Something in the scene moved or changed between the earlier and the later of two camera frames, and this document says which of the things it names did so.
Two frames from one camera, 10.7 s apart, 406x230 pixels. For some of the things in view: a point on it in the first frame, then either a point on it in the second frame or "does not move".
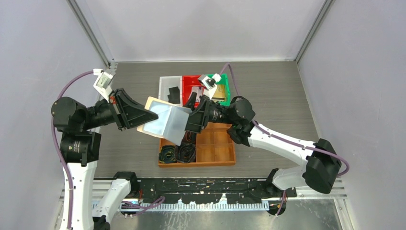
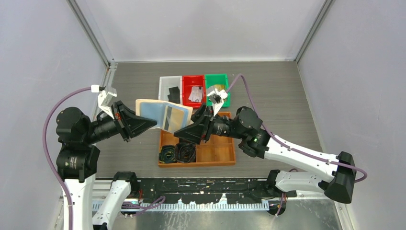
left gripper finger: [132, 113] to [136, 123]
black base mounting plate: [209, 190] does not move
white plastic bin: [166, 82] does not move
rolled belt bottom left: [167, 154] does not move
